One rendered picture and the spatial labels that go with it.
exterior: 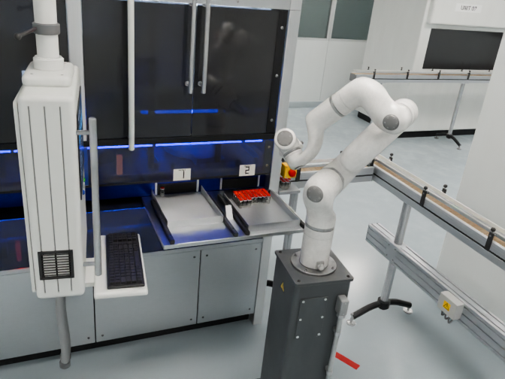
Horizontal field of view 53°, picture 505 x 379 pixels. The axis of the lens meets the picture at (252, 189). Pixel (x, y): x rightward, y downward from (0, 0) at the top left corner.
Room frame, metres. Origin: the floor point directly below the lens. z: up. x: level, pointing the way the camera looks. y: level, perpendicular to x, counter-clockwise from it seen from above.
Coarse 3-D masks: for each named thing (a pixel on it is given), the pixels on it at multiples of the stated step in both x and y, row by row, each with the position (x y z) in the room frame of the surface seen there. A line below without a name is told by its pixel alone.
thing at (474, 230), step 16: (384, 160) 2.93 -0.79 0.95; (384, 176) 2.77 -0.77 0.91; (400, 176) 2.68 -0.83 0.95; (400, 192) 2.62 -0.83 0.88; (416, 192) 2.52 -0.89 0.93; (432, 192) 2.55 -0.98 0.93; (416, 208) 2.48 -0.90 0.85; (432, 208) 2.38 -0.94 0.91; (448, 208) 2.35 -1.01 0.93; (464, 208) 2.31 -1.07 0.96; (448, 224) 2.27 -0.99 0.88; (464, 224) 2.18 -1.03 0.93; (480, 224) 2.13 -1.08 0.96; (496, 224) 2.14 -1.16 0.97; (464, 240) 2.16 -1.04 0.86; (480, 240) 2.08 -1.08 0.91; (496, 240) 2.05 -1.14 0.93; (496, 256) 1.99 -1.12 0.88
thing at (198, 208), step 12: (204, 192) 2.30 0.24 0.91; (156, 204) 2.14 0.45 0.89; (168, 204) 2.17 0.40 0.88; (180, 204) 2.19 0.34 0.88; (192, 204) 2.20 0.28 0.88; (204, 204) 2.21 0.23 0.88; (168, 216) 2.05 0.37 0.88; (180, 216) 2.06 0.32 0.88; (192, 216) 2.08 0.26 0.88; (204, 216) 2.09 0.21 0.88; (216, 216) 2.04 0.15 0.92; (168, 228) 1.94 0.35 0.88
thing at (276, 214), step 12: (228, 204) 2.22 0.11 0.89; (264, 204) 2.28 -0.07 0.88; (276, 204) 2.30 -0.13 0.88; (240, 216) 2.07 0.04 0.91; (252, 216) 2.14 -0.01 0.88; (264, 216) 2.15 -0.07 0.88; (276, 216) 2.16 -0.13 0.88; (288, 216) 2.18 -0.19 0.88; (252, 228) 1.99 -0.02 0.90; (264, 228) 2.01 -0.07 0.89; (276, 228) 2.04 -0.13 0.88
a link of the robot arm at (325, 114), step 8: (320, 104) 1.82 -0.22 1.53; (328, 104) 1.78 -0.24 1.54; (312, 112) 1.82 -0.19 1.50; (320, 112) 1.79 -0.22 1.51; (328, 112) 1.77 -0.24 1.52; (336, 112) 1.76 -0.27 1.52; (312, 120) 1.80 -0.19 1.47; (320, 120) 1.79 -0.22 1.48; (328, 120) 1.78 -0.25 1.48; (336, 120) 1.79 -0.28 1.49; (312, 128) 1.80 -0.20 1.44; (320, 128) 1.80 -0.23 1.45; (312, 136) 1.79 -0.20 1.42; (320, 136) 1.81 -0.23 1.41; (312, 144) 1.79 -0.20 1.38; (320, 144) 1.82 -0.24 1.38; (296, 152) 1.83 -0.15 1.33; (304, 152) 1.79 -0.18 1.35; (312, 152) 1.79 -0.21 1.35; (288, 160) 1.83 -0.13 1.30; (296, 160) 1.80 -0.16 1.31; (304, 160) 1.80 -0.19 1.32; (296, 168) 1.82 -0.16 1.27
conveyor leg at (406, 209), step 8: (408, 208) 2.61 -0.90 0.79; (400, 216) 2.64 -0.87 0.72; (408, 216) 2.61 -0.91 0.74; (400, 224) 2.62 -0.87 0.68; (400, 232) 2.61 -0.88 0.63; (400, 240) 2.61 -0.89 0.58; (392, 264) 2.61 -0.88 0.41; (392, 272) 2.61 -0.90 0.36; (392, 280) 2.62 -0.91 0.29; (384, 288) 2.62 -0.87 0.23; (384, 296) 2.61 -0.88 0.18
